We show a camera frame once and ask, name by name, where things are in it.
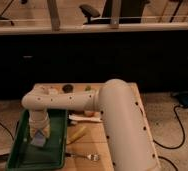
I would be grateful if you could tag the black office chair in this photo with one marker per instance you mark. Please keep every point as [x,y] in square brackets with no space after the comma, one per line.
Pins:
[131,11]

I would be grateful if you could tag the yellow corn cob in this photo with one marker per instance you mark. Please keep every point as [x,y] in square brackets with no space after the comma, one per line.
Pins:
[76,135]

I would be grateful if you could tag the white round object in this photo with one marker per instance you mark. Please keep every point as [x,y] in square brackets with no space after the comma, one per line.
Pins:
[52,91]

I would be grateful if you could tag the green plastic tray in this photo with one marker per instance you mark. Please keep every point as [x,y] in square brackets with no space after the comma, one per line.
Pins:
[26,157]

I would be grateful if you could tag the dark brown round bowl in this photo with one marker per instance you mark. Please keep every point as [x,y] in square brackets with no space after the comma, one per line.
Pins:
[68,88]

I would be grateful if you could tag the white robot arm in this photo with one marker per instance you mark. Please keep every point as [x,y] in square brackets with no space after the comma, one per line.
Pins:
[130,140]

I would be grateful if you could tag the blue sponge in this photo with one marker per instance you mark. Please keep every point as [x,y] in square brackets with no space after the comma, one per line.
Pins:
[39,139]

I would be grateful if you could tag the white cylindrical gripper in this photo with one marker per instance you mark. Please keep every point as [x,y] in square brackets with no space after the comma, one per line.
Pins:
[39,121]

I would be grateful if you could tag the orange round fruit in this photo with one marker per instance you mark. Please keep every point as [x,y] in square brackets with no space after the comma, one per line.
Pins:
[89,113]

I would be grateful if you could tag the silver metal fork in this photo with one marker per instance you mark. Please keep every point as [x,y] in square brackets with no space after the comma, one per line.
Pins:
[91,157]

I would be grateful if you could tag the dark cabinet counter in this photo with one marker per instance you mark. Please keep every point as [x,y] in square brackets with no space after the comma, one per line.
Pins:
[156,58]

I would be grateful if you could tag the small green fruit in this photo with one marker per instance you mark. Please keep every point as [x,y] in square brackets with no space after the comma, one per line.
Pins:
[88,88]

